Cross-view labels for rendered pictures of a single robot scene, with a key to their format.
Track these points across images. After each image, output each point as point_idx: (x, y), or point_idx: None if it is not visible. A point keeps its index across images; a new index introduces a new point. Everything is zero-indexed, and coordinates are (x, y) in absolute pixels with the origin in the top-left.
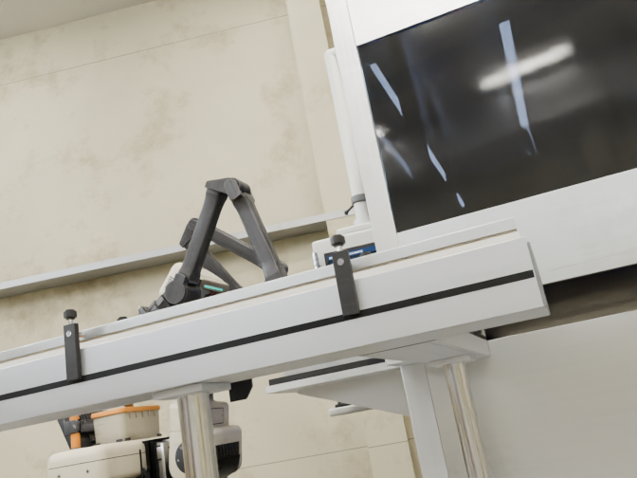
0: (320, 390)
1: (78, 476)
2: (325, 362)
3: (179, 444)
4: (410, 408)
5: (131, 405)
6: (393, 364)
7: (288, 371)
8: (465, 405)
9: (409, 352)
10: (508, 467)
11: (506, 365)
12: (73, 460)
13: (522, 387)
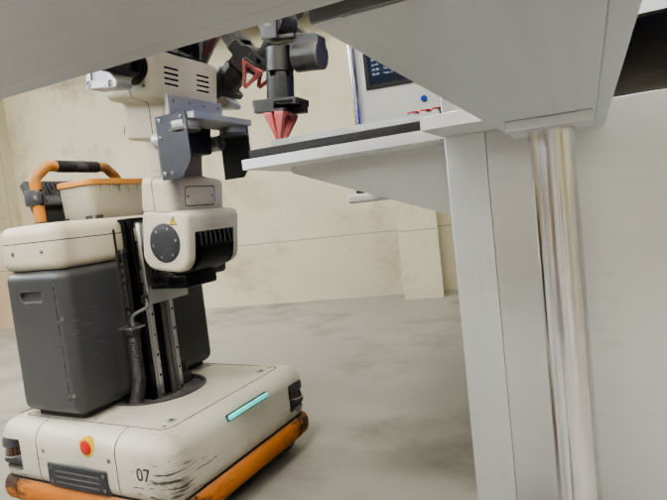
0: (323, 170)
1: (32, 257)
2: (184, 44)
3: (154, 227)
4: (454, 203)
5: (117, 177)
6: (434, 131)
7: (278, 140)
8: (565, 208)
9: (494, 52)
10: (601, 305)
11: (631, 143)
12: (25, 238)
13: (653, 182)
